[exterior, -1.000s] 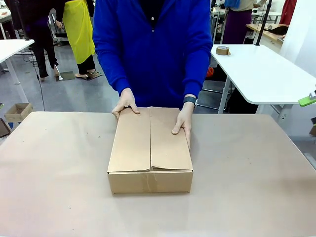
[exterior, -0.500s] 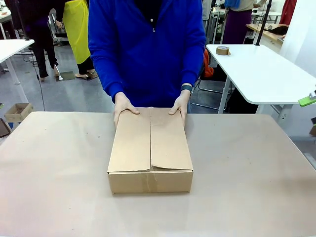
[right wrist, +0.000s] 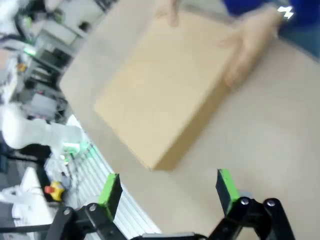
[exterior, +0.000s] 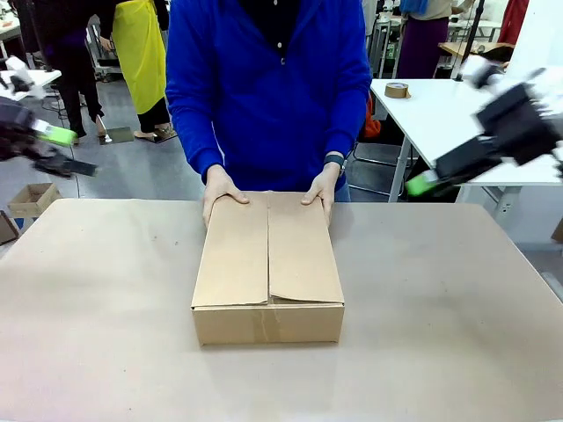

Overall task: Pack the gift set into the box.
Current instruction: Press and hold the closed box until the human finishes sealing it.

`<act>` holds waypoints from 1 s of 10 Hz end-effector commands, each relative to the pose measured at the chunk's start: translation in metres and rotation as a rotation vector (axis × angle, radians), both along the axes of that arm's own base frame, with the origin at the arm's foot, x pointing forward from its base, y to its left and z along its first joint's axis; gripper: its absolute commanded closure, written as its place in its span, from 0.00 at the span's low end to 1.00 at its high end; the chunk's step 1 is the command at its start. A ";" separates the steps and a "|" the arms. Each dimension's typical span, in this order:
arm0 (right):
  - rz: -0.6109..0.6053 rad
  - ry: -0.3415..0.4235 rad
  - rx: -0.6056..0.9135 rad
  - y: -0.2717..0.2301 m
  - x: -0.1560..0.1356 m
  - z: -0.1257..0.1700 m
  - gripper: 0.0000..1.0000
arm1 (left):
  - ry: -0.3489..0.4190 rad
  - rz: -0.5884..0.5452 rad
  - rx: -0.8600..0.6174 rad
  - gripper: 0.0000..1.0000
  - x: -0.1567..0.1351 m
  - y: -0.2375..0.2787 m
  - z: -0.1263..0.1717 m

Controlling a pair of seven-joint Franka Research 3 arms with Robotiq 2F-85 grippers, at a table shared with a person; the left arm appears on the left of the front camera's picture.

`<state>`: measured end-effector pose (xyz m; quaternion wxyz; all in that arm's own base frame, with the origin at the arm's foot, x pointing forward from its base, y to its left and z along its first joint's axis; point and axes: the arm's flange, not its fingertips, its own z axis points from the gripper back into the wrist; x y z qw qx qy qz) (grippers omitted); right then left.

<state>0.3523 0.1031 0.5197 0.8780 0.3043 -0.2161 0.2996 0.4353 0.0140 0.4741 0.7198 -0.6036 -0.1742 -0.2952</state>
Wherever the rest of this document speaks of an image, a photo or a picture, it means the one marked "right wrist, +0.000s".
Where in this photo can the person's left hand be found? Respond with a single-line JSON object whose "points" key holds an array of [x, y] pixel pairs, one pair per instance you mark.
{"points": [[255, 40]]}

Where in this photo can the aluminium profile table frame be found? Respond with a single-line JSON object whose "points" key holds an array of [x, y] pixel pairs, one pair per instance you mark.
{"points": [[100, 170]]}

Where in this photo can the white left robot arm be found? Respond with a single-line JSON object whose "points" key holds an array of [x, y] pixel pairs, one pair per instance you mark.
{"points": [[30, 130]]}

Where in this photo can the white side desk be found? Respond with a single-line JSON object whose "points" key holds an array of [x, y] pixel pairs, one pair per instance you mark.
{"points": [[82, 15]]}

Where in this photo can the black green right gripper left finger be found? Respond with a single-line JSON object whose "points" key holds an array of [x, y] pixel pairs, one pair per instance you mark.
{"points": [[110, 197]]}

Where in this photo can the brown cardboard box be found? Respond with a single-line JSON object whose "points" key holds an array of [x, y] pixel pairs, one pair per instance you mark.
{"points": [[155, 95]]}

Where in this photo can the yellow red emergency stop button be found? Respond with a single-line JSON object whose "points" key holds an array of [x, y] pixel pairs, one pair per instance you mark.
{"points": [[54, 190]]}

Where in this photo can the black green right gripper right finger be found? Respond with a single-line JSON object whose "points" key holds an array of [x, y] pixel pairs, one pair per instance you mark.
{"points": [[228, 197]]}

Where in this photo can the person's right hand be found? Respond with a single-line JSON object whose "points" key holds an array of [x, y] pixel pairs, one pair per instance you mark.
{"points": [[173, 12]]}

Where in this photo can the grey control box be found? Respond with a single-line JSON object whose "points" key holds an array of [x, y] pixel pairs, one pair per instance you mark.
{"points": [[41, 103]]}

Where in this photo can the grey electronics cabinet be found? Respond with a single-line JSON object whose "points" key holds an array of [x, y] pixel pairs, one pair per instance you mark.
{"points": [[50, 52]]}

